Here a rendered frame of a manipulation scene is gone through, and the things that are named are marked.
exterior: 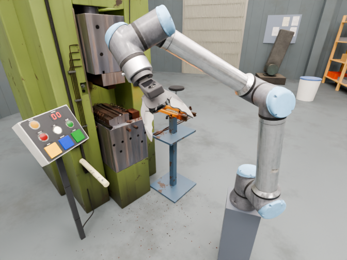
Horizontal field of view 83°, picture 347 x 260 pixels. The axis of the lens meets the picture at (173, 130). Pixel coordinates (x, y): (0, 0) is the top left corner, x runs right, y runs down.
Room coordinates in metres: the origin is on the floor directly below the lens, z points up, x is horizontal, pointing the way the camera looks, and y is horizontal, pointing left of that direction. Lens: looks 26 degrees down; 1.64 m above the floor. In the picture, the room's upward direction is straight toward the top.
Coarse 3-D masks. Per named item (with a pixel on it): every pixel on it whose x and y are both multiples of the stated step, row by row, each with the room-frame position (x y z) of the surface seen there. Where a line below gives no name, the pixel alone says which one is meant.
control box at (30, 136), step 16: (48, 112) 1.16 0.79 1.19; (64, 112) 1.24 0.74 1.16; (16, 128) 0.99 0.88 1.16; (32, 128) 1.02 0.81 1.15; (48, 128) 1.09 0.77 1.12; (64, 128) 1.16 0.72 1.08; (80, 128) 1.25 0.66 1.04; (32, 144) 0.96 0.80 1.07; (48, 144) 1.02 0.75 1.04; (48, 160) 0.95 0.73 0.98
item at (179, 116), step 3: (159, 111) 1.77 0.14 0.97; (162, 111) 1.74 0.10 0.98; (165, 111) 1.71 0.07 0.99; (168, 111) 1.71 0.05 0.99; (168, 114) 1.68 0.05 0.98; (174, 114) 1.64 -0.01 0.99; (177, 114) 1.64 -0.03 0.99; (180, 114) 1.62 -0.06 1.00; (177, 117) 1.60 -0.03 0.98; (180, 117) 1.60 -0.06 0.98; (183, 117) 1.58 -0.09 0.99; (186, 117) 1.56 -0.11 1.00; (183, 120) 1.57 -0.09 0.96; (186, 120) 1.56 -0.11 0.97
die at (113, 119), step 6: (96, 108) 1.80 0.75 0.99; (102, 108) 1.80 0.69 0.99; (114, 108) 1.80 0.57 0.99; (108, 114) 1.65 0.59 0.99; (114, 114) 1.65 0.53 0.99; (126, 114) 1.66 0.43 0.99; (108, 120) 1.54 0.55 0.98; (114, 120) 1.57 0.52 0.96; (120, 120) 1.61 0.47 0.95; (126, 120) 1.65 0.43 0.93
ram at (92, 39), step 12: (84, 24) 1.52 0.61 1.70; (96, 24) 1.55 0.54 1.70; (108, 24) 1.62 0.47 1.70; (84, 36) 1.55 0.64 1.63; (96, 36) 1.54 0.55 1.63; (84, 48) 1.58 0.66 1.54; (96, 48) 1.53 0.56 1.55; (84, 60) 1.60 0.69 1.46; (96, 60) 1.52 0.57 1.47; (108, 60) 1.59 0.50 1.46; (96, 72) 1.51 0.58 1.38; (108, 72) 1.58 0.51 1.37
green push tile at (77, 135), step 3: (78, 129) 1.23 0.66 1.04; (75, 132) 1.20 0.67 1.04; (78, 132) 1.22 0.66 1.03; (81, 132) 1.23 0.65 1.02; (72, 135) 1.17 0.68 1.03; (75, 135) 1.18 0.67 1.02; (78, 135) 1.20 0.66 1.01; (81, 135) 1.21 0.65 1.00; (75, 138) 1.17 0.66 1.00; (78, 138) 1.18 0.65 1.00; (81, 138) 1.20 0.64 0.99; (78, 141) 1.17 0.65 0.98
